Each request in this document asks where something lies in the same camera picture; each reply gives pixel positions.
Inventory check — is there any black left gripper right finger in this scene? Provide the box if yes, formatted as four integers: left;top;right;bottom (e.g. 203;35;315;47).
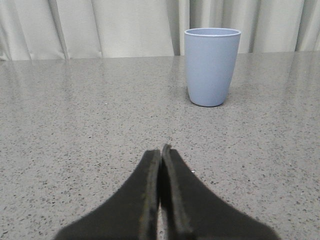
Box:
161;144;279;240

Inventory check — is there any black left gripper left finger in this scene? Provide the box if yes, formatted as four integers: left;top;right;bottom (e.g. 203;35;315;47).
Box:
55;149;161;240

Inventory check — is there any blue plastic cup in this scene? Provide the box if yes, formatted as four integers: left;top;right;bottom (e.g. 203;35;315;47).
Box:
184;28;241;107

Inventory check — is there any white pleated curtain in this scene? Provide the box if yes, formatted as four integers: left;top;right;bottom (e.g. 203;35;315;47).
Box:
0;0;320;61

